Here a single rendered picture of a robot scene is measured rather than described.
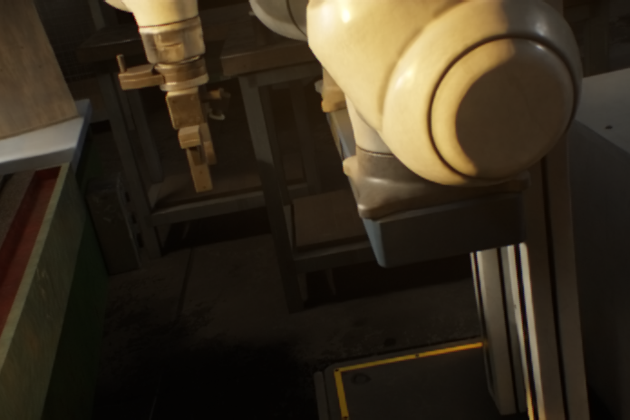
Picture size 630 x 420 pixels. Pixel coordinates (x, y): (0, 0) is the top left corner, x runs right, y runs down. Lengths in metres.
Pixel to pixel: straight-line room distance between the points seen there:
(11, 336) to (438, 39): 0.61
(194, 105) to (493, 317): 0.61
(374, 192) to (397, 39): 0.29
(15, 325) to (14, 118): 1.03
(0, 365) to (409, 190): 0.47
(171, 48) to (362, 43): 0.64
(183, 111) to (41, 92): 0.83
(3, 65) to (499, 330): 1.23
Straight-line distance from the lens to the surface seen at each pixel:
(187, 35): 1.23
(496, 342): 1.45
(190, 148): 1.21
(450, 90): 0.58
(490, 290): 1.40
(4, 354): 0.96
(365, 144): 0.88
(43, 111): 2.01
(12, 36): 2.02
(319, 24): 0.65
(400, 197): 0.85
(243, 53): 2.32
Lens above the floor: 1.23
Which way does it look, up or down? 22 degrees down
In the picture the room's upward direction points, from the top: 11 degrees counter-clockwise
